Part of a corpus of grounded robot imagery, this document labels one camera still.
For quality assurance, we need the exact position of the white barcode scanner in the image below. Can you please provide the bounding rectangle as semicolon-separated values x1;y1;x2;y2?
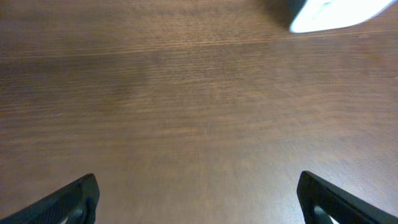
289;0;396;34

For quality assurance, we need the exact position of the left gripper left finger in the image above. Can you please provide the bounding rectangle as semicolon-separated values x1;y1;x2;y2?
1;174;100;224

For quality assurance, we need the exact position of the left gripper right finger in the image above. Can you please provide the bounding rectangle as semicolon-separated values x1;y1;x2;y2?
297;170;397;224

